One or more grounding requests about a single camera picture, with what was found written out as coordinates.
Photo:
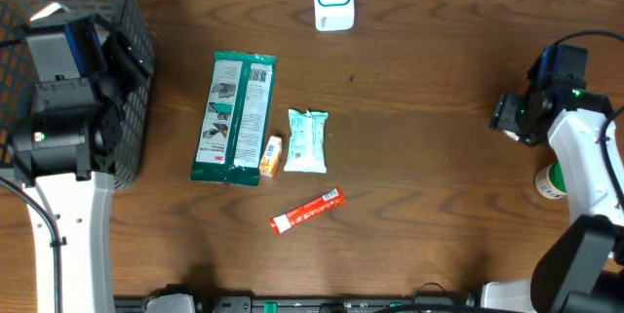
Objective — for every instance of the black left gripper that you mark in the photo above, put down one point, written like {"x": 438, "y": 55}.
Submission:
{"x": 122, "y": 61}

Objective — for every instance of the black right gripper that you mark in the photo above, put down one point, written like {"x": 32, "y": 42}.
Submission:
{"x": 505, "y": 114}

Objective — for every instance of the green lid jar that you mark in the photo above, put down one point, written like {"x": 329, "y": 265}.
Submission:
{"x": 550, "y": 183}

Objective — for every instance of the green white 3M package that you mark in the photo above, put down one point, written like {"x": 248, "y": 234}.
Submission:
{"x": 232, "y": 135}

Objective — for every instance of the orange Kleenex tissue pack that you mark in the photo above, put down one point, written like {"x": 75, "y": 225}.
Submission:
{"x": 270, "y": 160}

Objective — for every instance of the mint green wipes pack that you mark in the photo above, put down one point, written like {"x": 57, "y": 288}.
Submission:
{"x": 306, "y": 144}

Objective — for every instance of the red snack bar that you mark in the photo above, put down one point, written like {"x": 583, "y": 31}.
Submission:
{"x": 296, "y": 216}

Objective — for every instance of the white blue label jar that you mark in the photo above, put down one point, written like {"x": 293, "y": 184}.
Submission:
{"x": 512, "y": 135}

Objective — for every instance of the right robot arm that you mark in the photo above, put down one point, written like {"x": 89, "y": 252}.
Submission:
{"x": 558, "y": 110}

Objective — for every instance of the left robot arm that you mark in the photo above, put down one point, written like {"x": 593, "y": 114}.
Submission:
{"x": 65, "y": 151}

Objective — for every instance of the grey plastic mesh basket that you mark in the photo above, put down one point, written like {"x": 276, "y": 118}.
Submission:
{"x": 18, "y": 73}

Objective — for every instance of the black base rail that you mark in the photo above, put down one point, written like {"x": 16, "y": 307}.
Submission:
{"x": 428, "y": 298}

